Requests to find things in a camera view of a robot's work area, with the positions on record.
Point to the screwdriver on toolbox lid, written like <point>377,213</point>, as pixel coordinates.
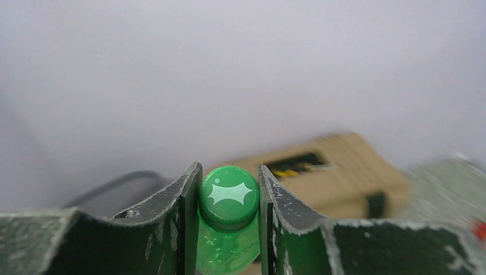
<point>298,170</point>

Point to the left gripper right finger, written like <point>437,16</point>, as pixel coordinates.
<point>296,239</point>

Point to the green plastic bottle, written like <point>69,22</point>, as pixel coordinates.
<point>228,206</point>

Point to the tan plastic toolbox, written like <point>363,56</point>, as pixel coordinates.
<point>365,186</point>

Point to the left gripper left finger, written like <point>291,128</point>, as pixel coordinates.
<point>155,236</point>

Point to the grey mesh waste bin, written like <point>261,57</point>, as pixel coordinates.
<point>116,195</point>

